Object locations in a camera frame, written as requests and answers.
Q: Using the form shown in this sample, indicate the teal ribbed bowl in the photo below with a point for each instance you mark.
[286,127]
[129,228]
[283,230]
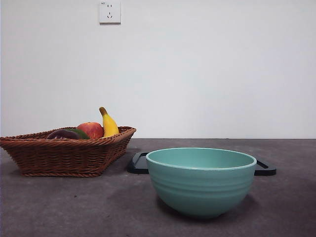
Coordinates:
[201,192]

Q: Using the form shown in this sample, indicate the dark purple plum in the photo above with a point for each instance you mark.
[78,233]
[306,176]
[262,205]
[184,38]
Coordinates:
[61,135]

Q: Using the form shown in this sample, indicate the yellow banana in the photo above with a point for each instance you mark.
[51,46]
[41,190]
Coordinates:
[110,124]

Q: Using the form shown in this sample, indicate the red apple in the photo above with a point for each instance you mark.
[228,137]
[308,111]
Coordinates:
[92,129]

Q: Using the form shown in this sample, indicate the green mango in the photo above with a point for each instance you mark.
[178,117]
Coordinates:
[82,132]

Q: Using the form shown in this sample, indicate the brown wicker basket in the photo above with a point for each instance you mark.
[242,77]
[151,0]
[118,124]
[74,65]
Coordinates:
[61,158]

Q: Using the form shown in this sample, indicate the black rectangular tray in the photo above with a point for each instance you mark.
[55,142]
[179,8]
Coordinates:
[265,170]

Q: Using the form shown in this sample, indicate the white wall socket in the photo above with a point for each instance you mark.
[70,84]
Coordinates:
[110,12]

